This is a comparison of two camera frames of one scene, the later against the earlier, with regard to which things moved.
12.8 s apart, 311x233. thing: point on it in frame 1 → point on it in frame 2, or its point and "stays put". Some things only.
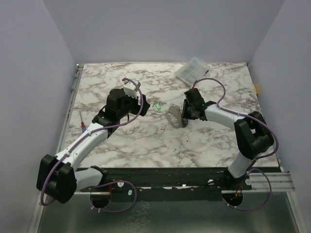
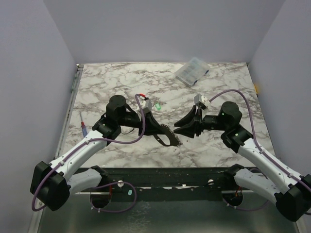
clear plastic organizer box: x=190 y=73 stays put
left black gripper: x=138 y=108 → x=151 y=124
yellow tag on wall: x=255 y=89 stays put
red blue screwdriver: x=83 y=127 stays put
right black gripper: x=185 y=109 → x=198 y=124
